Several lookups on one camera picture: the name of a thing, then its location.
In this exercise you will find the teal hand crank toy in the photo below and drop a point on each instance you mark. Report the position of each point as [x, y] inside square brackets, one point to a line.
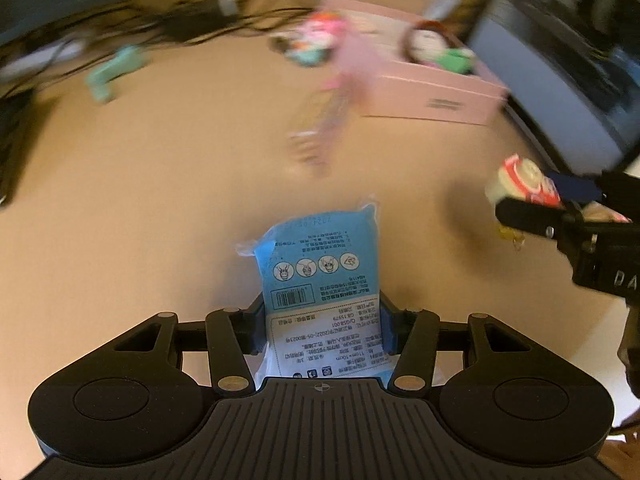
[126, 61]

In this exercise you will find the red haired doll green dress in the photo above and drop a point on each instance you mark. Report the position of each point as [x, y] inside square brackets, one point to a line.
[429, 43]

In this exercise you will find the black power adapter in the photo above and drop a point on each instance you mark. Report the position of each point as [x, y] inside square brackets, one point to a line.
[187, 20]

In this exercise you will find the cartoon boy figure keychain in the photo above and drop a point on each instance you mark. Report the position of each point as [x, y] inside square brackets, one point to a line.
[313, 42]

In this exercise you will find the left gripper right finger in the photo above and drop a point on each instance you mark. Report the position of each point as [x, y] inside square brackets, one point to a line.
[393, 326]

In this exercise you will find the white computer case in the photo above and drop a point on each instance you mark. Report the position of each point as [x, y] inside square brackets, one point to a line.
[572, 70]

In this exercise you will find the pink cardboard box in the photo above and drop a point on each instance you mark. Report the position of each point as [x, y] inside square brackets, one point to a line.
[387, 85]

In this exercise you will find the blue white mask packet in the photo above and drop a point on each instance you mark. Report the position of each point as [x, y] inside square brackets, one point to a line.
[321, 291]

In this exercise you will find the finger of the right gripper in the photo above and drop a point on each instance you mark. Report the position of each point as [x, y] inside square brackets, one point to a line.
[533, 218]
[579, 190]

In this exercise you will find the black mechanical keyboard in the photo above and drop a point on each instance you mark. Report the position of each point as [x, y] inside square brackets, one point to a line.
[16, 114]

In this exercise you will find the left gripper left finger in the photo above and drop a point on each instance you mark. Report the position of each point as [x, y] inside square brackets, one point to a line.
[254, 327]

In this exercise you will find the white power strip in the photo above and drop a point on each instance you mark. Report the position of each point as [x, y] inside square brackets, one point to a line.
[63, 50]

